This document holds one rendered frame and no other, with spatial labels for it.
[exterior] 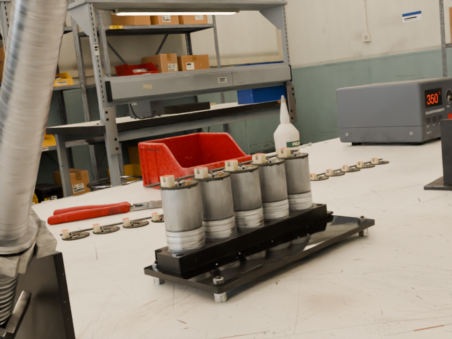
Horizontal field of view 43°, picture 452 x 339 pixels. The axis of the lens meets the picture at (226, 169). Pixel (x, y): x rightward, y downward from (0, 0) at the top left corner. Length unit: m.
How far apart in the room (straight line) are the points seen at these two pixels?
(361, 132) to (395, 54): 4.91
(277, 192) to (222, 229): 0.06
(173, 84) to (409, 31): 3.17
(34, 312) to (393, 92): 0.77
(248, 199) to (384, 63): 5.54
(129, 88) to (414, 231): 2.57
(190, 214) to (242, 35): 6.00
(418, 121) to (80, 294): 0.63
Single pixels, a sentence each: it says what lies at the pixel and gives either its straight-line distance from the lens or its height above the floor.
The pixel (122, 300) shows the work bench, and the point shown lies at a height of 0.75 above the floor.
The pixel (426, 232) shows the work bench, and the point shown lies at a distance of 0.44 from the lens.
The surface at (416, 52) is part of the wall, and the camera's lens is 5.72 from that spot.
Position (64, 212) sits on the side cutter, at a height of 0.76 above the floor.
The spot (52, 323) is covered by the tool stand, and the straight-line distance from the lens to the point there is 0.19.
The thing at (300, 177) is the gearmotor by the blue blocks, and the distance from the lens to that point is 0.43.
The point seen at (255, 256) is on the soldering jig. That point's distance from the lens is 0.37.
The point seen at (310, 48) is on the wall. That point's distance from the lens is 6.50.
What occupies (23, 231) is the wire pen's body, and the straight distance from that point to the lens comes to 0.16.
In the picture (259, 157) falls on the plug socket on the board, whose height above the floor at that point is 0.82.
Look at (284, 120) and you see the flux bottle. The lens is 0.75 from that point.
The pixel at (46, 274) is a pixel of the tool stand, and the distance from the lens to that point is 0.18.
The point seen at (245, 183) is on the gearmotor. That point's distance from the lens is 0.39.
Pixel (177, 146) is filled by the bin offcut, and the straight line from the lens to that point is 0.79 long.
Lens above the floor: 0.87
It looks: 8 degrees down
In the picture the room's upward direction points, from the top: 6 degrees counter-clockwise
